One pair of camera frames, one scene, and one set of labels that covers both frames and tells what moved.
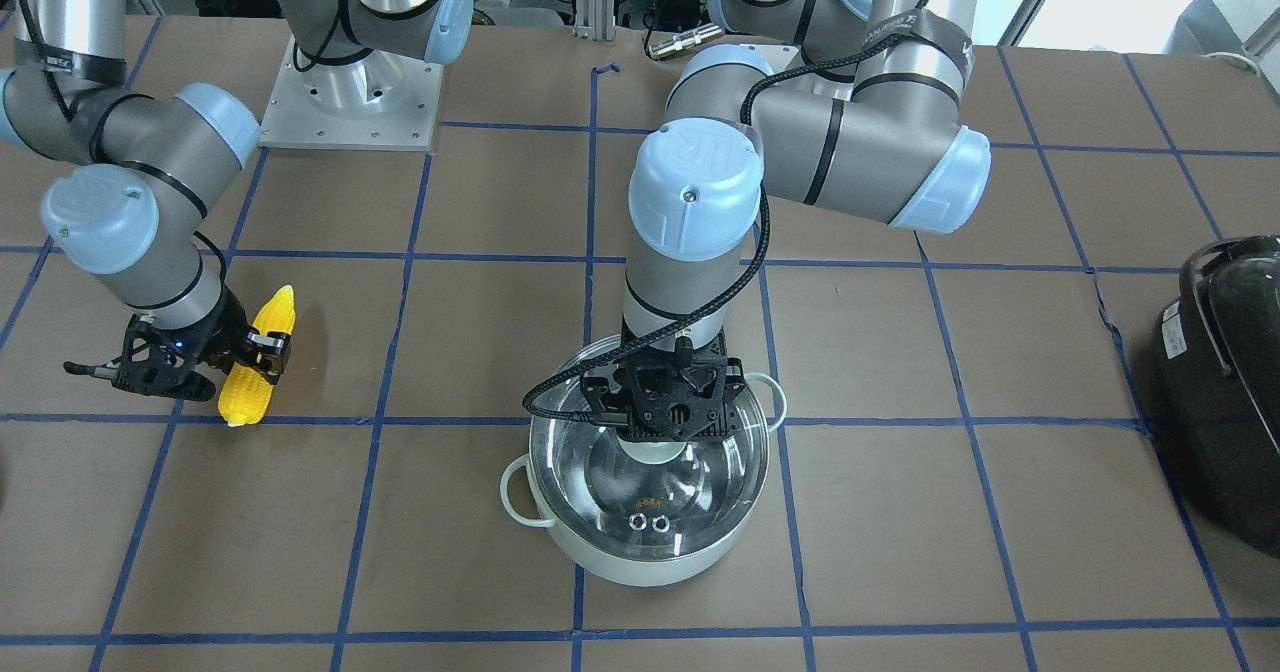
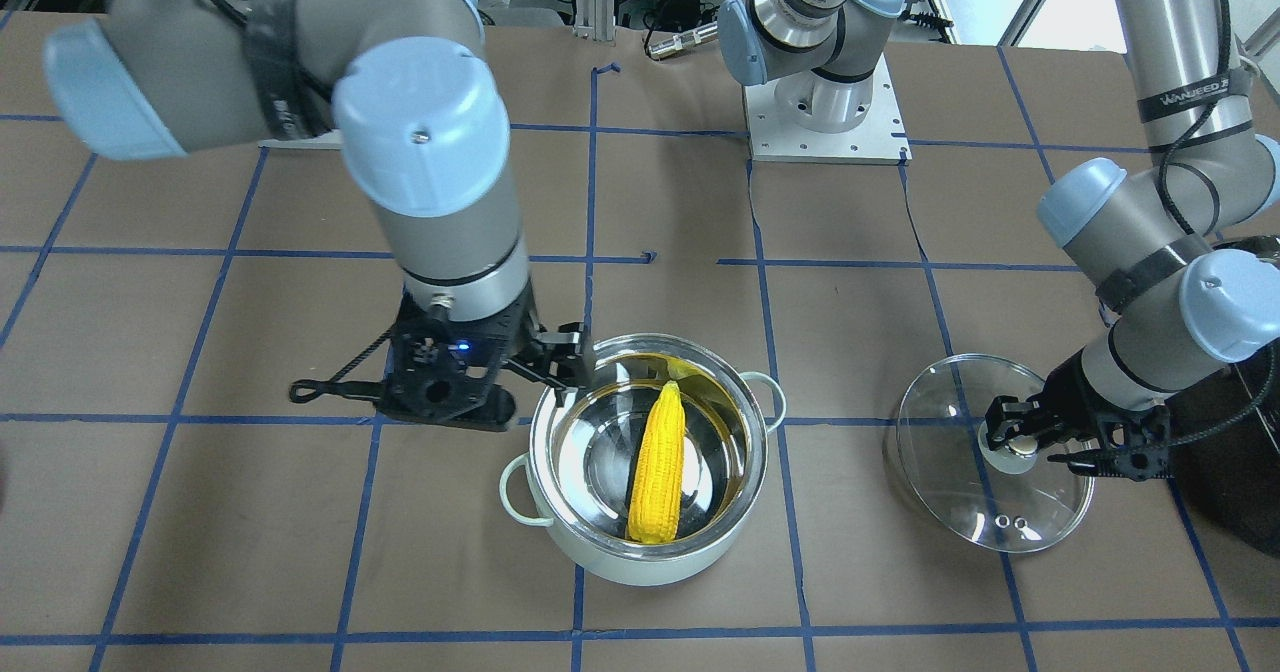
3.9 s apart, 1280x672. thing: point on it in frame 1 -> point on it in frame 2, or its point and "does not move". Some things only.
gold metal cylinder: [684, 39] does not move
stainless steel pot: [647, 512] does not move
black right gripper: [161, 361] -> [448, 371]
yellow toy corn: [246, 391] -> [656, 486]
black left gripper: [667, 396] -> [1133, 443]
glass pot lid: [643, 501] -> [1008, 498]
